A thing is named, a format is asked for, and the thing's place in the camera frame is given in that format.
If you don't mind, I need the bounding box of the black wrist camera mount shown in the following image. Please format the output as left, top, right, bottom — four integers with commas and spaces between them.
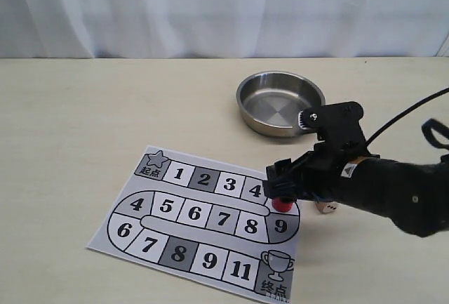
297, 101, 367, 154

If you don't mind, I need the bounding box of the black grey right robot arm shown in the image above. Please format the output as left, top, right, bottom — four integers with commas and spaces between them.
263, 145, 448, 238

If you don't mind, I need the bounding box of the beige wooden die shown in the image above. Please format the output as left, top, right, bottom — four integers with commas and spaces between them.
315, 201, 338, 214

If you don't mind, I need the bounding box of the stainless steel round bowl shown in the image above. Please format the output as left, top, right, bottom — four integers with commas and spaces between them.
235, 70, 326, 138

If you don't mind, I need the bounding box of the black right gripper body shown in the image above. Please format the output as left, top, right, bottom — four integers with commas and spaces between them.
280, 144, 354, 202

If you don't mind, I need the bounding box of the printed paper game board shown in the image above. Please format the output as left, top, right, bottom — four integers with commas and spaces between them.
88, 146, 301, 303

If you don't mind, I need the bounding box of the white curtain backdrop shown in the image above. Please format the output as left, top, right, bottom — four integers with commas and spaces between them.
1, 0, 448, 58

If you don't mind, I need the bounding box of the red cylinder game piece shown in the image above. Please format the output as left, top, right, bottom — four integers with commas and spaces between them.
272, 197, 293, 213

